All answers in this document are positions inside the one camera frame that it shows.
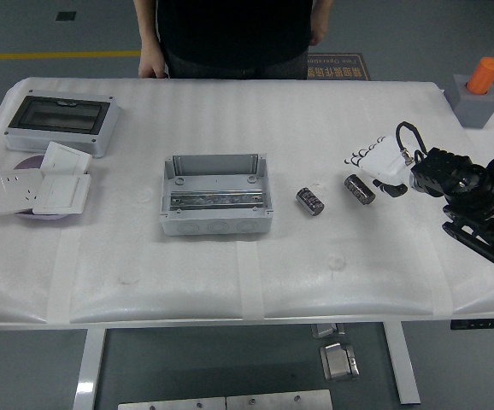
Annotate person's left hand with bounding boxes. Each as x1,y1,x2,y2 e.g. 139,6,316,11
309,15,331,47

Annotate person's right hand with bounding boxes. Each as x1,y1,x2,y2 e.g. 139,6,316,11
138,49,170,79

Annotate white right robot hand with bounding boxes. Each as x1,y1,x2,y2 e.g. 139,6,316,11
344,135,415,200

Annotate grey box with dark window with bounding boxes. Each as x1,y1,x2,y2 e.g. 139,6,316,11
3,88,121,160

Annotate open grey junction box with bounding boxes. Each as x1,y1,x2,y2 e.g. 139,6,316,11
159,153,273,237

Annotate dark floor sign orange text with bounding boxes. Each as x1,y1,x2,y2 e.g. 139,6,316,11
306,52,371,81

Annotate person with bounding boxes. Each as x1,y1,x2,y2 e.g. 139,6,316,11
156,0,315,81

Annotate grey block holder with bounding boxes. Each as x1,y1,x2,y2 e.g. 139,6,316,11
451,73,494,129

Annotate orange cylinder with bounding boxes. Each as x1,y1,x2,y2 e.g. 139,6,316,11
465,56,494,96

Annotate purple plate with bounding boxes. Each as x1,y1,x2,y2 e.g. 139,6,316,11
12,155,79,222

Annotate small metal hinge block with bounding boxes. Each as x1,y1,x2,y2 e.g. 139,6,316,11
310,323,346,340

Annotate white foam mat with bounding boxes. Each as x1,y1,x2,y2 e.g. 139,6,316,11
0,76,494,325

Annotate black table control panel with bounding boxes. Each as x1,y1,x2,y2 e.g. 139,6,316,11
450,318,494,331

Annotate white table leg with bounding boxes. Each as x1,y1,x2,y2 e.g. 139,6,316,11
381,320,422,406
72,327,108,410

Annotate large metal hinge block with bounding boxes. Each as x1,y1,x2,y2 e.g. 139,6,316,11
319,341,361,382

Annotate white wall switch panel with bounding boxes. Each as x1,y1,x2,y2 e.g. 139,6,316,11
40,141,93,176
32,173,91,215

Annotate metal DIN rail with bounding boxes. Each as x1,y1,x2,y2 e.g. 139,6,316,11
168,189,270,211

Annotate white wall socket panel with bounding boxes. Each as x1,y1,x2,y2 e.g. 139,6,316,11
0,169,45,216

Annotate grey metal base plate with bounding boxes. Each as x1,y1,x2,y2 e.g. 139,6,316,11
117,396,226,410
225,389,333,410

